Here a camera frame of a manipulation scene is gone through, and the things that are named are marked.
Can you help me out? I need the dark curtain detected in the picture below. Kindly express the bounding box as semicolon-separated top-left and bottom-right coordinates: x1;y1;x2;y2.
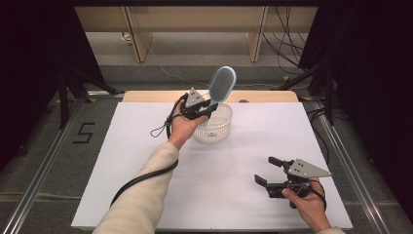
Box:
298;0;413;209
0;0;106;170

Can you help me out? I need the person's right hand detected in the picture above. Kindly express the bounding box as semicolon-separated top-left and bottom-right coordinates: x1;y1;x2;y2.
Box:
281;177;332;234

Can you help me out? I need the right hand-held gripper black cable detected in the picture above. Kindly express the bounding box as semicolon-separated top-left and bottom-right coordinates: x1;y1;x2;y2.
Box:
309;178;327;213

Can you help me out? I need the white table cover sheet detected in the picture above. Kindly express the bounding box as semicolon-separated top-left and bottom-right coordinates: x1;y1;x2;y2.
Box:
70;101;355;230

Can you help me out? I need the hand-held gripper black cable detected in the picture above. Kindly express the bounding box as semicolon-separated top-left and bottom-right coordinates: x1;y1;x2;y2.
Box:
110;93;190;208
309;178;327;213

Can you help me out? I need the black metal stand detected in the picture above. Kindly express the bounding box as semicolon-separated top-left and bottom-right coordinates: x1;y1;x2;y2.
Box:
278;62;335;127
57;66;126;131

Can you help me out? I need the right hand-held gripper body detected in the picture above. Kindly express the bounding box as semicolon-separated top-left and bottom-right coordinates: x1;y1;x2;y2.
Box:
282;158;332;199

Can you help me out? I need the left hand-held gripper black cable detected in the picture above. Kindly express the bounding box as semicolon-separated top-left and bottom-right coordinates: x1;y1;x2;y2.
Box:
110;93;190;208

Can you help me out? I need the person's left hand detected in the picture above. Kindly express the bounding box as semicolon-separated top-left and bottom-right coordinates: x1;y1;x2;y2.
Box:
168;108;208;151

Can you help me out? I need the blue hairbrush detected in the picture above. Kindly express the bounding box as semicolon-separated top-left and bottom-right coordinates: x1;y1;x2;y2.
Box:
200;65;238;129

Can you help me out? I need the bundle of black cables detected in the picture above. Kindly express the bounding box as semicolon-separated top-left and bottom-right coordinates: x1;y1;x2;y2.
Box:
262;5;313;76

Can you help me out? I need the beige wooden desk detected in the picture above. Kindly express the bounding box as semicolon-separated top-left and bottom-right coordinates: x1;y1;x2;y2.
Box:
74;5;319;63

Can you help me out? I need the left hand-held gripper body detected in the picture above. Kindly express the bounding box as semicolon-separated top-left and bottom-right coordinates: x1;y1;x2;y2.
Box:
179;87;211;121

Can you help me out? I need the white plastic basket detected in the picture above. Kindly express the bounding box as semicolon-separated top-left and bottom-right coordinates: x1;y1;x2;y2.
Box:
193;92;234;143

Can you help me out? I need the aluminium floor rail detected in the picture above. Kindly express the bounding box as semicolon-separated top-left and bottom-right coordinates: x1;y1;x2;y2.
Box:
0;94;126;234
313;98;391;234

